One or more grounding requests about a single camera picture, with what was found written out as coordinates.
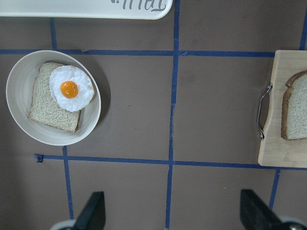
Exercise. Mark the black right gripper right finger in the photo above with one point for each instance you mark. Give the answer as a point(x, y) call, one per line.
point(255, 214)

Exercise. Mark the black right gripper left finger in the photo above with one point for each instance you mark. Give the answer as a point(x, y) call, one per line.
point(93, 215)

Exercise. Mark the bread slice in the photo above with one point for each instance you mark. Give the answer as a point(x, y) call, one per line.
point(44, 109)
point(294, 108)

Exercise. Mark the white round plate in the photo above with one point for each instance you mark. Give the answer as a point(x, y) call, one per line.
point(19, 89)

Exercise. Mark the wooden cutting board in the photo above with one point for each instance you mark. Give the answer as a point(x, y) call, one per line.
point(274, 150)

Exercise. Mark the fried egg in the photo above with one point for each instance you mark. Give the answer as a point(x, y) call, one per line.
point(71, 88)

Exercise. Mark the white bear tray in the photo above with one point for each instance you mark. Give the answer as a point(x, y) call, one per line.
point(109, 9)

